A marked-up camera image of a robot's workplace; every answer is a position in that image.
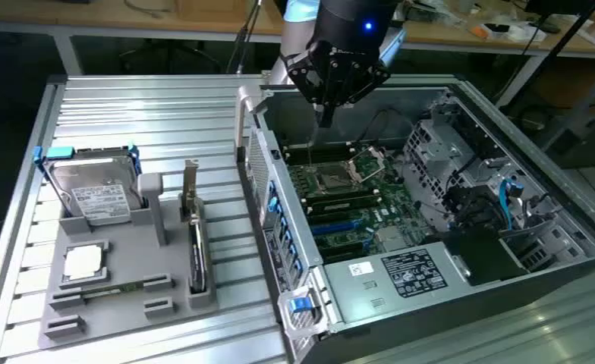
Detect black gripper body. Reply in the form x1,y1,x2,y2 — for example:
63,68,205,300
309,0,398,105

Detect black graphics card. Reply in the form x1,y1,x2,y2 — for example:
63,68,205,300
178,158,213,295

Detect thin locking lever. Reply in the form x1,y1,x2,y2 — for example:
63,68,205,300
306,127,317,170

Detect metal socket cover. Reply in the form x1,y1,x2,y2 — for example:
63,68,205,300
346,146,386,184

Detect CPU socket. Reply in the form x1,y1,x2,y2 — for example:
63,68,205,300
315,162,356,191

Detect dark office chair base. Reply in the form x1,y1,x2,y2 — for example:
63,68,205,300
121,37,223,75

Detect green motherboard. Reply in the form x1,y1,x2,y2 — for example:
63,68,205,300
282,146,430,266

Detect open grey PC case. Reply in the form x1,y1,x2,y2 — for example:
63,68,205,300
233,74,595,364

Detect blue expansion slot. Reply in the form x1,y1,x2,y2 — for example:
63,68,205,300
311,219,364,236

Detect grey chipset heatsink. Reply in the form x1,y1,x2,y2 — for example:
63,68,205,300
376,227,406,252

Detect black stand pole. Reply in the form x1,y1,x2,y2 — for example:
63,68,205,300
494,0,595,107

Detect black expansion slot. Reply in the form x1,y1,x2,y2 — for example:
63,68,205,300
321,242,369,263

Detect black equipment box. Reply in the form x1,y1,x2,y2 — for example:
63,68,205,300
550,121,595,168

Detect hard disk with blue carrier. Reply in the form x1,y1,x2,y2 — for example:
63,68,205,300
32,143,143,228

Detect black plastic shroud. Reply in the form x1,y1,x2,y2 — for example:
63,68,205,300
444,227,530,287

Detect grey power supply unit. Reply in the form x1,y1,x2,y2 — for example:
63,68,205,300
322,242,474,328

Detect grey parts rack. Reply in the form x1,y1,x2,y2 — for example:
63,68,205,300
39,171,221,352

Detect silver CPU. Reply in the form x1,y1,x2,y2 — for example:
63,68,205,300
63,245,105,282

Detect green RAM stick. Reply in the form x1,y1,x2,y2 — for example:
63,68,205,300
82,282,147,299

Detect black wire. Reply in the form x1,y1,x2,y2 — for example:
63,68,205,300
362,108,406,142

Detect dangling cable with connector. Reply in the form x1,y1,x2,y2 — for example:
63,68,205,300
225,0,265,75

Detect blue wire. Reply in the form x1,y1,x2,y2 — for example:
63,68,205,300
498,177,526,232

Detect wooden desk with white frame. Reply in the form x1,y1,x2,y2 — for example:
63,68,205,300
0,0,595,107

